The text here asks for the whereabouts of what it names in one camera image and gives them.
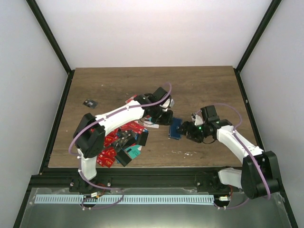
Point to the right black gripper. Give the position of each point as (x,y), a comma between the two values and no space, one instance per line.
(190,133)

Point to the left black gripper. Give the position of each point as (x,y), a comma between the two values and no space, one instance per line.
(166,121)

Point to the blue leather card holder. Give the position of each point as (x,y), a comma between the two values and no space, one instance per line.
(173,129)

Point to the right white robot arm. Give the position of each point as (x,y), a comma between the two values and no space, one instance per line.
(260,173)

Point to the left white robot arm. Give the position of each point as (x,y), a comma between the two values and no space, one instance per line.
(89,137)

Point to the white card with red dot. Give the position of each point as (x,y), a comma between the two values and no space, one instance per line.
(148,123)

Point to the white pink card top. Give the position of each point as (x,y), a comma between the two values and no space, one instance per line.
(130,99)

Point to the black card right pile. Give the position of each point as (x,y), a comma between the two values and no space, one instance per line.
(142,138)

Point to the black card pile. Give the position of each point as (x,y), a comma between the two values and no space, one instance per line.
(123,158)
(142,138)

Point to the black cards stack centre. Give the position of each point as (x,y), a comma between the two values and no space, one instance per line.
(125,139)

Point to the teal card bottom pile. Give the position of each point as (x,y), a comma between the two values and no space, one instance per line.
(133,151)

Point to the black card bottom pile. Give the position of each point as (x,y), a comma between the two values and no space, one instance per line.
(123,158)

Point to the small black card far left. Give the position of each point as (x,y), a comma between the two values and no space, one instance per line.
(90,103)

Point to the red VIP card bottom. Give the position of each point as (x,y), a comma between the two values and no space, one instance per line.
(107,157)

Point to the light blue slotted strip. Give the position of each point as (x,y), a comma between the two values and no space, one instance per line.
(126,199)

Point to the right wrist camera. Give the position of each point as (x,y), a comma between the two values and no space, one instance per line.
(197,119)

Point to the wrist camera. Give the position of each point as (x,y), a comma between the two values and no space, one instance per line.
(169,103)
(197,119)

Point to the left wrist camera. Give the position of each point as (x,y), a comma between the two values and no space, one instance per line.
(169,103)

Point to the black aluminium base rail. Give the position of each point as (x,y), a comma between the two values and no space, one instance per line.
(204,179)

